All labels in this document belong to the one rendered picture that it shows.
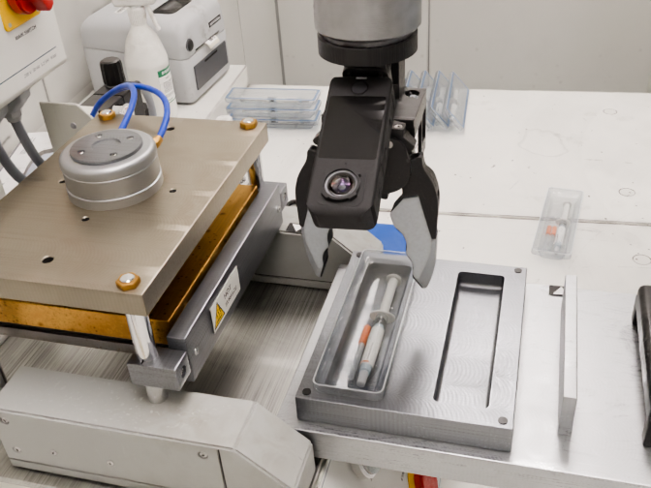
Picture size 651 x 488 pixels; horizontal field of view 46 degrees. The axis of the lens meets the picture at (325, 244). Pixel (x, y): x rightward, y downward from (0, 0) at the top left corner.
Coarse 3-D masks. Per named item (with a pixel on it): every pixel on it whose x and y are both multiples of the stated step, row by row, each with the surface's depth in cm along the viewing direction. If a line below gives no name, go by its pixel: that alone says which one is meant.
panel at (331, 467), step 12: (324, 468) 63; (336, 468) 64; (348, 468) 66; (324, 480) 62; (336, 480) 64; (348, 480) 65; (360, 480) 67; (372, 480) 69; (384, 480) 71; (396, 480) 73; (408, 480) 75
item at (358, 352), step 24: (360, 264) 72; (384, 264) 72; (408, 264) 71; (360, 288) 69; (384, 288) 69; (408, 288) 68; (360, 312) 66; (384, 312) 66; (336, 336) 64; (360, 336) 64; (384, 336) 63; (336, 360) 61; (360, 360) 61; (384, 360) 61; (336, 384) 59; (360, 384) 59
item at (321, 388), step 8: (360, 256) 73; (352, 280) 70; (408, 304) 67; (336, 320) 65; (400, 328) 64; (400, 336) 64; (392, 352) 62; (320, 360) 62; (392, 360) 61; (320, 384) 59; (384, 384) 59; (320, 392) 60; (328, 392) 59; (336, 392) 59; (344, 392) 59; (352, 392) 59; (360, 392) 59; (368, 392) 58; (376, 392) 58; (384, 392) 59; (376, 400) 59
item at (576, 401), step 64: (320, 320) 71; (576, 320) 63; (576, 384) 57; (640, 384) 62; (320, 448) 61; (384, 448) 59; (448, 448) 58; (512, 448) 57; (576, 448) 57; (640, 448) 57
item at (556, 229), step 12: (552, 192) 124; (564, 192) 124; (576, 192) 124; (552, 204) 121; (564, 204) 121; (576, 204) 121; (552, 216) 118; (564, 216) 118; (576, 216) 118; (540, 228) 116; (552, 228) 116; (564, 228) 116; (540, 240) 113; (552, 240) 113; (564, 240) 113; (564, 252) 110
